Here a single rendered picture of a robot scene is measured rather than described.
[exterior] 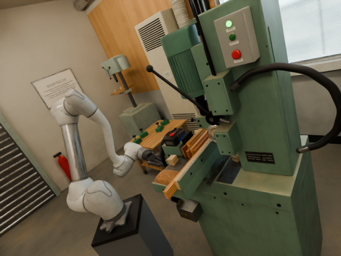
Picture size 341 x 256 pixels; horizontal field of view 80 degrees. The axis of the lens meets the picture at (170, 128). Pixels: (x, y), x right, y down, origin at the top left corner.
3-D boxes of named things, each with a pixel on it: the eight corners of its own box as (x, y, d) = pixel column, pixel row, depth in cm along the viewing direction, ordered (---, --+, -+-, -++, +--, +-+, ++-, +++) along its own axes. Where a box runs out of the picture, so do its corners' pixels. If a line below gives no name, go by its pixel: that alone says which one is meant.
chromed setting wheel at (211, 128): (213, 143, 103) (205, 121, 98) (236, 144, 94) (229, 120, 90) (210, 146, 101) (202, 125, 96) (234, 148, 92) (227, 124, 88)
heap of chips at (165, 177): (164, 170, 108) (161, 164, 107) (184, 173, 99) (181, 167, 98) (152, 182, 103) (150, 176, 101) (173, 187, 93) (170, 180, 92)
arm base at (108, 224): (97, 236, 123) (92, 230, 121) (110, 207, 143) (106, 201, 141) (123, 231, 118) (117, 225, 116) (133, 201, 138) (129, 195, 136)
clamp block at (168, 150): (179, 145, 134) (174, 133, 131) (196, 145, 125) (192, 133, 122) (166, 158, 125) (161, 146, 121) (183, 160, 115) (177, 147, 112)
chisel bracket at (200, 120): (205, 124, 119) (200, 112, 116) (227, 124, 109) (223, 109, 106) (199, 131, 114) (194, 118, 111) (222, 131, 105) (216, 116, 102)
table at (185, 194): (198, 130, 150) (195, 123, 147) (238, 130, 129) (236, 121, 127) (143, 188, 111) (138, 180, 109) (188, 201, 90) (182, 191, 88)
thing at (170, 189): (228, 121, 131) (226, 116, 129) (231, 121, 129) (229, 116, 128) (166, 198, 88) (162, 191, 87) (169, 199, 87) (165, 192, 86)
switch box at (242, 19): (232, 63, 76) (220, 18, 70) (260, 56, 69) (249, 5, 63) (226, 69, 72) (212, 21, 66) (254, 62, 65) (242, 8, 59)
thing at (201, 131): (205, 136, 125) (202, 126, 122) (208, 136, 123) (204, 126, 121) (190, 154, 113) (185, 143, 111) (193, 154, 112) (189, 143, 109)
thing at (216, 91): (220, 107, 89) (210, 74, 83) (241, 105, 82) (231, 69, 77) (212, 116, 83) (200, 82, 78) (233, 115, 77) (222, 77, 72)
